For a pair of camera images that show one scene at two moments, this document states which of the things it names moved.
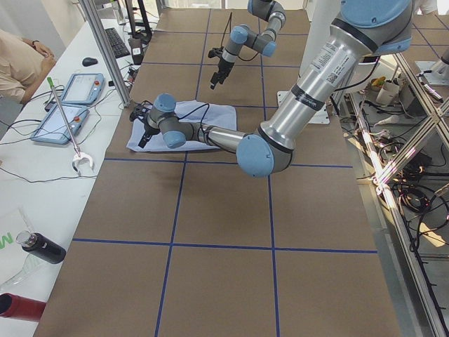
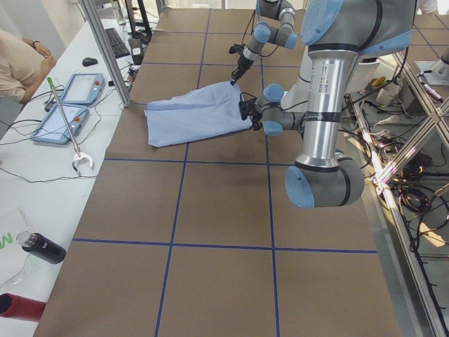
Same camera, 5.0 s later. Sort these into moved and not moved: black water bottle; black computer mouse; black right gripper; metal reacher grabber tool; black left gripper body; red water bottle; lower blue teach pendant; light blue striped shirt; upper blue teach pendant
Moved: black right gripper; light blue striped shirt; black left gripper body
Not moved: lower blue teach pendant; red water bottle; black water bottle; black computer mouse; upper blue teach pendant; metal reacher grabber tool
